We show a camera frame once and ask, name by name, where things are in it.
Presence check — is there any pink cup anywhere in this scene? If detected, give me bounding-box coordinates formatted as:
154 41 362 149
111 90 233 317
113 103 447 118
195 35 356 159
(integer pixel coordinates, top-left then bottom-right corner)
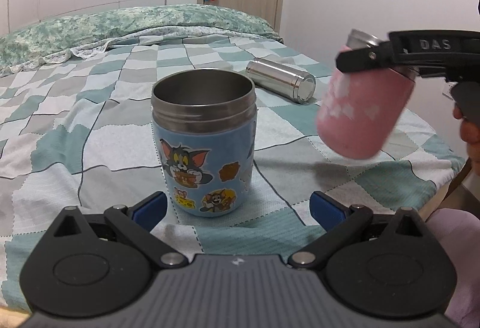
315 29 418 161

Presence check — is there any silver steel cup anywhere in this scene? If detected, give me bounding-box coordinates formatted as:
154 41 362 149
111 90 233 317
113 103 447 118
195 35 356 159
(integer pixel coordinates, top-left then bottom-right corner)
246 59 316 103

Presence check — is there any blue cartoon sticker steel cup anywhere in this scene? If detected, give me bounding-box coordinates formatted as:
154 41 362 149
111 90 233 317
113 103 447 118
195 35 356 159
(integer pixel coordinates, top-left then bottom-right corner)
151 68 257 217

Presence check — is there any person's hand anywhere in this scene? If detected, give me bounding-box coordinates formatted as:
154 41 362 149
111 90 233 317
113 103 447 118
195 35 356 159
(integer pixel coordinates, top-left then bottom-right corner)
453 104 480 176

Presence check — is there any pink clothing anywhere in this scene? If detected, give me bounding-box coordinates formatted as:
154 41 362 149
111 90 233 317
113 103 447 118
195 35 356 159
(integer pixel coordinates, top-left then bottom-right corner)
426 208 480 328

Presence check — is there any green floral quilt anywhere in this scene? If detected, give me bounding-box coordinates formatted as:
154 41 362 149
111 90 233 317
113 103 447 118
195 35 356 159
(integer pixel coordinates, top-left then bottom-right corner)
1 3 282 76

